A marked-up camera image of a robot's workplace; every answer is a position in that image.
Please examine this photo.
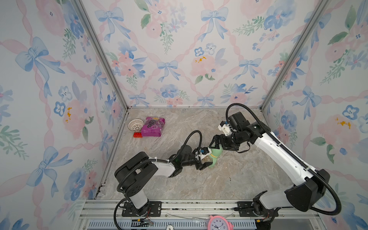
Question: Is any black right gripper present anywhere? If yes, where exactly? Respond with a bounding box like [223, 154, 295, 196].
[208, 131, 242, 150]

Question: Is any green dome bottle cap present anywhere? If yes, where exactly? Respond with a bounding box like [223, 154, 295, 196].
[209, 145, 223, 160]

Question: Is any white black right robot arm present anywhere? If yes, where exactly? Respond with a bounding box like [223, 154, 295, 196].
[209, 112, 330, 216]

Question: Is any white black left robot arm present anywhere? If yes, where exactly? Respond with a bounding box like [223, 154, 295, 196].
[114, 145, 215, 217]

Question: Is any pink alarm clock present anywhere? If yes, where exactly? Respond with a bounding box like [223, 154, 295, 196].
[207, 215, 233, 230]

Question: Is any purple snack bag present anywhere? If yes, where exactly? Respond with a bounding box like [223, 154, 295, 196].
[141, 117, 165, 137]

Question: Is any red toy brick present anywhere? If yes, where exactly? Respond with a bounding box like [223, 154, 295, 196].
[133, 132, 143, 138]

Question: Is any white mesh basket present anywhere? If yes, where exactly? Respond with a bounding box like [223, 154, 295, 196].
[127, 118, 145, 132]

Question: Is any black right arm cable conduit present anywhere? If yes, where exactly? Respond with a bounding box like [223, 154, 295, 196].
[225, 103, 342, 216]

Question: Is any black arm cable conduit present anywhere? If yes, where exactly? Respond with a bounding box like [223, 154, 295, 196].
[113, 130, 203, 230]
[225, 103, 342, 216]

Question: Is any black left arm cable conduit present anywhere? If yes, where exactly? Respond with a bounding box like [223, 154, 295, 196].
[113, 130, 203, 230]

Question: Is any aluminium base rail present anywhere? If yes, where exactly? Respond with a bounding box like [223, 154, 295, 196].
[73, 198, 325, 230]

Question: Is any aluminium corner post right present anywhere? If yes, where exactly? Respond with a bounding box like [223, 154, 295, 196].
[260, 0, 330, 112]

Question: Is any aluminium corner post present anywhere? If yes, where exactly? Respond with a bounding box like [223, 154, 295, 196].
[260, 0, 330, 112]
[71, 0, 128, 112]

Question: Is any aluminium corner post left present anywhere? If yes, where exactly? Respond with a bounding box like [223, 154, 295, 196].
[71, 0, 128, 112]

